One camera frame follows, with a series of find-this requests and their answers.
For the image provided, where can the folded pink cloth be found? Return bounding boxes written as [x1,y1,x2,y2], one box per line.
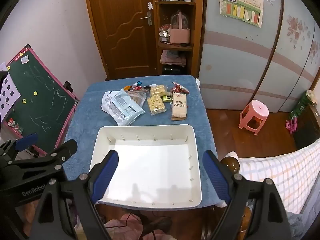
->
[160,50,187,67]

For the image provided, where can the checked blanket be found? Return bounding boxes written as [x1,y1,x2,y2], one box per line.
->
[236,139,320,214]

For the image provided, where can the pink plastic stool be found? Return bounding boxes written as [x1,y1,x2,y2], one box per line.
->
[238,99,270,136]

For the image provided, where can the clear packet of brown nuts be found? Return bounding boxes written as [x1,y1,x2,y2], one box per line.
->
[126,90,148,107]

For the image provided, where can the wooden door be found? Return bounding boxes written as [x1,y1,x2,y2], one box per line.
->
[83,0,160,80]

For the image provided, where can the grey cloth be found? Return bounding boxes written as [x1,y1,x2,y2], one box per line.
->
[285,211,308,240]

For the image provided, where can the frosted glass wardrobe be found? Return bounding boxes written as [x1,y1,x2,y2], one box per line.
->
[199,0,320,113]

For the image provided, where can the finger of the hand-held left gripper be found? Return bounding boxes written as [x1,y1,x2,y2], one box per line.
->
[0,133,38,164]
[5,139,78,180]

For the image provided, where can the green chalkboard easel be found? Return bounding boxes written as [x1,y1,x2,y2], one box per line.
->
[1,44,80,157]

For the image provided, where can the brown wooden bed knob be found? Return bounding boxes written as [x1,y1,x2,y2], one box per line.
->
[220,156,241,174]

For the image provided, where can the pink basket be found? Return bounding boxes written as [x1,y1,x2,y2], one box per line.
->
[169,11,191,43]

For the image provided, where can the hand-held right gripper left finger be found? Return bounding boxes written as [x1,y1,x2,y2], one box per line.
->
[30,149,119,240]

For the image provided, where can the dark wooden cabinet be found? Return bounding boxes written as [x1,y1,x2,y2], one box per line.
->
[292,104,320,150]

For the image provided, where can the clear bag of yellow puffs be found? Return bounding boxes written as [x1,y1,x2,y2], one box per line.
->
[146,95,167,116]

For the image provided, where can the wall poster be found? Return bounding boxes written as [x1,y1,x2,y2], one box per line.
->
[218,0,264,28]

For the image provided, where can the white dotted paper sheet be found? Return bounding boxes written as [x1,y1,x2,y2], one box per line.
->
[0,72,22,120]

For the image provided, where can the wooden corner shelf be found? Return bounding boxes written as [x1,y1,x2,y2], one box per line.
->
[150,0,204,79]

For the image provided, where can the shiny foil wrappers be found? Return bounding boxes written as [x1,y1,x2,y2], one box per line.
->
[159,25,172,43]

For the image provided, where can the white plastic tray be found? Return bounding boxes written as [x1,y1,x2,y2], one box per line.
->
[89,124,202,209]

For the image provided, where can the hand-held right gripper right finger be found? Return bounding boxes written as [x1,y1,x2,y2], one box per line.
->
[202,150,292,240]

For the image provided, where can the metal door handle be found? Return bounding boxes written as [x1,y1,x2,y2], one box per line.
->
[140,11,153,26]

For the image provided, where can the pink toy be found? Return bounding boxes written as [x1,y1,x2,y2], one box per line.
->
[286,117,299,136]

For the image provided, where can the beige cracker packet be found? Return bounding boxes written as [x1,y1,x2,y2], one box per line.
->
[171,92,188,121]

